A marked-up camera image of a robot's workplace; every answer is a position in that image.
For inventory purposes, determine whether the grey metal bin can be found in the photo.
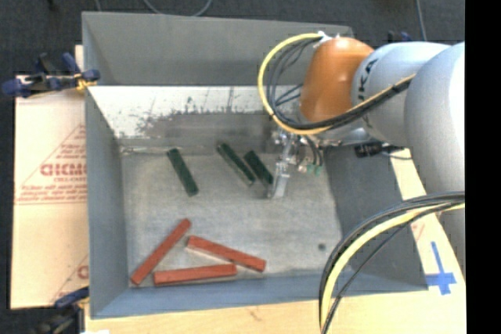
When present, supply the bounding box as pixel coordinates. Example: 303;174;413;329
81;11;428;320

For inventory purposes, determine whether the red-brown flat block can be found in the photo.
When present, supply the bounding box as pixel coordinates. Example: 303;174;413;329
130;218;193;286
185;235;268;274
153;264;239;287

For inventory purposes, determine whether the black cylinder on white bracket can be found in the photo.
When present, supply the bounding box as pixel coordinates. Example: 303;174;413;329
354;141;413;160

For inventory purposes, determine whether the brown cardboard board red print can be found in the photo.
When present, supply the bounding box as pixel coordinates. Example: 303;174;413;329
9;44;91;311

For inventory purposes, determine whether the dark green flat block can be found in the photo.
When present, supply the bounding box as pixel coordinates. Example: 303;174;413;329
216;142;258;188
243;150;275;187
166;147;200;198

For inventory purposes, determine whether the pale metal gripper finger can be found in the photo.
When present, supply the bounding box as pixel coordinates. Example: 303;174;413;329
266;162;283;199
273;167;291;199

